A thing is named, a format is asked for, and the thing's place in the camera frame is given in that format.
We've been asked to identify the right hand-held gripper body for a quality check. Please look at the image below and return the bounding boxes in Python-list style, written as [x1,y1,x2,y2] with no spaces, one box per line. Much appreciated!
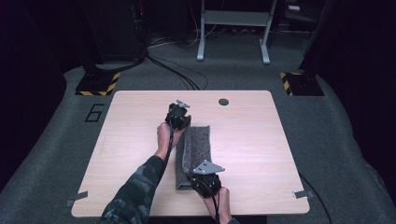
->
[190,159,226,199]

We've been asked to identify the grey cloth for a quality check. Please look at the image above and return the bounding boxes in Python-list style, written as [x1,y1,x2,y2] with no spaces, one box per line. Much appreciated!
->
[175,125,213,191]

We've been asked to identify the white desk frame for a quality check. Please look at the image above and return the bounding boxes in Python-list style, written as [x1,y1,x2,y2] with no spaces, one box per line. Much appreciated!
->
[196,0,278,65]

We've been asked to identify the bundle of black floor cables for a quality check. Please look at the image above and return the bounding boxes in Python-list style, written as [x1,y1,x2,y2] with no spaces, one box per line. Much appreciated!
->
[146,52,209,91]

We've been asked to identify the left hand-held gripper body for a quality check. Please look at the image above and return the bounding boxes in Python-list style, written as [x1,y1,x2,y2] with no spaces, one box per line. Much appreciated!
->
[164,99,192,132]

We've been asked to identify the black stand base striped edge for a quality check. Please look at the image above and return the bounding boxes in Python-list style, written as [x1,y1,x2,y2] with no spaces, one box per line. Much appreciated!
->
[75,71,121,97]
[279,72,325,97]

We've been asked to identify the grey tape strip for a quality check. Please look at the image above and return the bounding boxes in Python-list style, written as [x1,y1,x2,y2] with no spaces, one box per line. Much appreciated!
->
[292,189,315,200]
[64,190,89,208]

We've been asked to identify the black cabinet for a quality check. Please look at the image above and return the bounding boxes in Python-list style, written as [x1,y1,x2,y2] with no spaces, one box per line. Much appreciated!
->
[81,0,148,64]

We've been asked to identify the thin black cable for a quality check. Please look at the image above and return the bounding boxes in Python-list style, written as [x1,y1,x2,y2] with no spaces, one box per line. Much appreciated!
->
[298,173,333,224]

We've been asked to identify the person's right hand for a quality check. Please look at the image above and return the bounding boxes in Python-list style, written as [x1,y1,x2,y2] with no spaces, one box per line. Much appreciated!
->
[200,186,233,223]

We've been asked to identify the person's left hand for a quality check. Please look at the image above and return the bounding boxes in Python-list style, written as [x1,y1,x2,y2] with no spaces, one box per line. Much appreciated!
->
[154,121,185,161]

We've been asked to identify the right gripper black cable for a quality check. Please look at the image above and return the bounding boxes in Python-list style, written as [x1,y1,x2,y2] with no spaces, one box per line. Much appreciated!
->
[199,178,222,224]

